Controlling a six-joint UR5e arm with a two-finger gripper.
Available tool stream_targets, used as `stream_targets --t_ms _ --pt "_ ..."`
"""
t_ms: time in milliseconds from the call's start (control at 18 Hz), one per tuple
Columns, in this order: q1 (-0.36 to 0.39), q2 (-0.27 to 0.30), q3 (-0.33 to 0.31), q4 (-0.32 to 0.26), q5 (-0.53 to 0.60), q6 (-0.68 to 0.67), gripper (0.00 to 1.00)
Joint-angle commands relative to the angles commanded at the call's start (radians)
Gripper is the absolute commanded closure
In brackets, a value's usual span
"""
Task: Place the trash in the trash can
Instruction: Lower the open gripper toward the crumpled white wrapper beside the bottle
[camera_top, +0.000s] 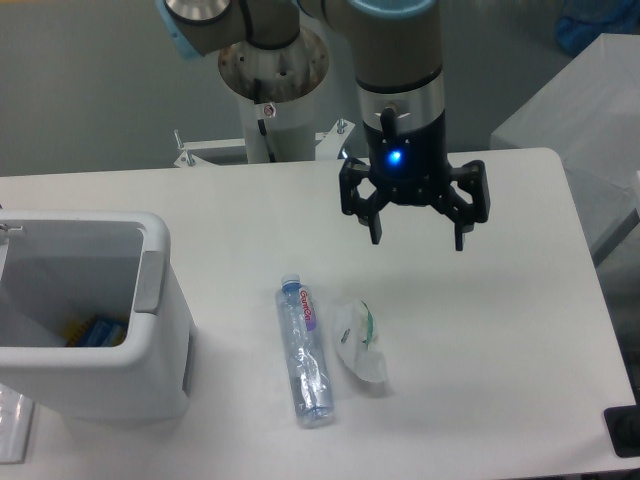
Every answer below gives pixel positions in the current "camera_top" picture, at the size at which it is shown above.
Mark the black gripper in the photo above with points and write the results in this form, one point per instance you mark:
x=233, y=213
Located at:
x=411, y=168

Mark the white mounting bracket frame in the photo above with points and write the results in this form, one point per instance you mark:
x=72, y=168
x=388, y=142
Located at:
x=328, y=145

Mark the white plastic trash can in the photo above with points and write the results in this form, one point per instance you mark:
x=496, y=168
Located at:
x=59, y=266

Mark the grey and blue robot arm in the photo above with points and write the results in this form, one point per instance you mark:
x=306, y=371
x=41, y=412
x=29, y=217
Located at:
x=395, y=47

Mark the blue object in corner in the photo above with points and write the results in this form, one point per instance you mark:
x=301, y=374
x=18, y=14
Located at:
x=580, y=23

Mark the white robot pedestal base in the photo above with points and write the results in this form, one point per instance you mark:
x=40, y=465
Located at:
x=275, y=89

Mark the clear plastic water bottle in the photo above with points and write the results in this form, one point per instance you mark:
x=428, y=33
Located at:
x=304, y=353

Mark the white face mask trash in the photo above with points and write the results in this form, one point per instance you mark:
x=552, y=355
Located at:
x=354, y=336

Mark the grey covered side table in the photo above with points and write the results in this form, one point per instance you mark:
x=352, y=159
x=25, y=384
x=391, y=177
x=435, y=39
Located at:
x=589, y=115

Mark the blue yellow item in bin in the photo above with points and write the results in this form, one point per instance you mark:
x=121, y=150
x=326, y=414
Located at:
x=97, y=332

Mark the black device at table edge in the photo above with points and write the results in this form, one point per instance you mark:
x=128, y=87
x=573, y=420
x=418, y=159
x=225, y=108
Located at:
x=623, y=427

